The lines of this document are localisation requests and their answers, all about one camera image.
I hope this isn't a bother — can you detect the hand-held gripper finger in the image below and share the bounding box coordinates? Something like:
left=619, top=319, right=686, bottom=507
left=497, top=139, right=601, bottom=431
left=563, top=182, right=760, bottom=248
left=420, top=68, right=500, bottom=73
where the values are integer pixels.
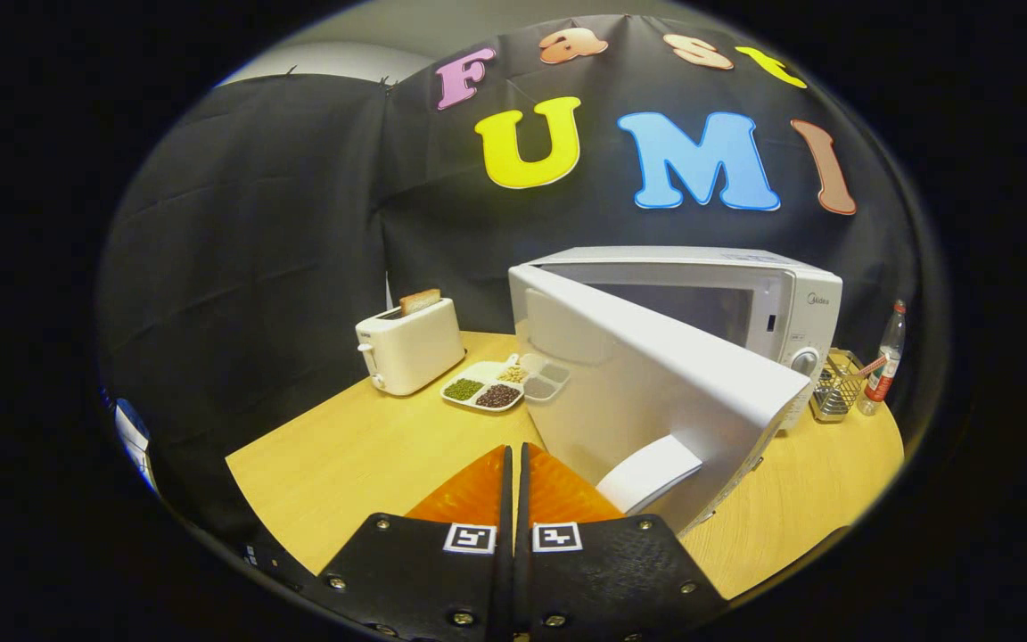
left=317, top=444, right=514, bottom=642
left=513, top=441, right=730, bottom=642

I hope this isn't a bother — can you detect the white microwave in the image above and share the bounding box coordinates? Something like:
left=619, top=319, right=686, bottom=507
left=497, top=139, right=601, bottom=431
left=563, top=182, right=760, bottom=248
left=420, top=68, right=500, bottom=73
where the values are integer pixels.
left=508, top=246, right=844, bottom=536

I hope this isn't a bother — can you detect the divided white tray of beans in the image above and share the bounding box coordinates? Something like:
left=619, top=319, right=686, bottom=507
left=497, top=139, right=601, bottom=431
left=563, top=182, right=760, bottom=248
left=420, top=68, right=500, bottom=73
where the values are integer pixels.
left=440, top=354, right=532, bottom=413

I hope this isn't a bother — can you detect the cream white toaster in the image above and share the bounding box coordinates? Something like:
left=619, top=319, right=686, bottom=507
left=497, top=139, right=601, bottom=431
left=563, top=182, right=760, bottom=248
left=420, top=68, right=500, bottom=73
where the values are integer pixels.
left=355, top=297, right=467, bottom=397

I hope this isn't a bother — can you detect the metal mesh basket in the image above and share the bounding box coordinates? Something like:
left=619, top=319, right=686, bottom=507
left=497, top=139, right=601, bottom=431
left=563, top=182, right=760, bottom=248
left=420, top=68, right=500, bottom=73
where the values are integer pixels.
left=809, top=350, right=867, bottom=423

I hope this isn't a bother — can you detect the clear plastic bottle red label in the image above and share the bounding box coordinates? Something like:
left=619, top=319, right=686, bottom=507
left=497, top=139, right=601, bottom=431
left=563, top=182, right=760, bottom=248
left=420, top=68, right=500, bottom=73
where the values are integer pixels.
left=857, top=300, right=908, bottom=416

